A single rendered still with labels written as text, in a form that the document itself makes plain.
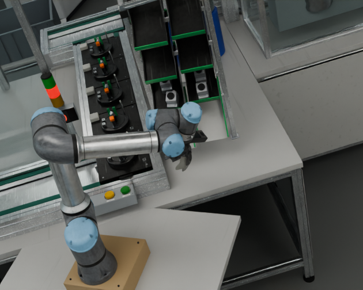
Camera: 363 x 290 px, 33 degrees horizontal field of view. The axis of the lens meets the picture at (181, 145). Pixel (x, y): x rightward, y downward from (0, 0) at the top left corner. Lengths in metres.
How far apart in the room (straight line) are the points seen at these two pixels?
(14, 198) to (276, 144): 1.22
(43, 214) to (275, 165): 1.03
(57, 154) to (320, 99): 1.89
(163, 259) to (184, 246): 0.10
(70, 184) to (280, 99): 1.55
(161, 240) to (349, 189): 1.57
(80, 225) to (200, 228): 0.53
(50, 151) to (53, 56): 1.87
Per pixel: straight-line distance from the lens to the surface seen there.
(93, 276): 2.29
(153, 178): 2.61
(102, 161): 2.76
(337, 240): 3.47
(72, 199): 2.23
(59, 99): 2.65
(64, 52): 3.77
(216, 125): 2.65
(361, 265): 3.36
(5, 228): 2.74
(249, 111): 2.97
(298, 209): 2.87
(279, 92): 3.33
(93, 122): 3.01
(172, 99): 2.49
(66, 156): 1.94
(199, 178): 2.68
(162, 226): 2.53
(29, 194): 2.85
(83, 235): 2.18
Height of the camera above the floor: 2.69
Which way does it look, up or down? 39 degrees down
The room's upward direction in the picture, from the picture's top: 16 degrees counter-clockwise
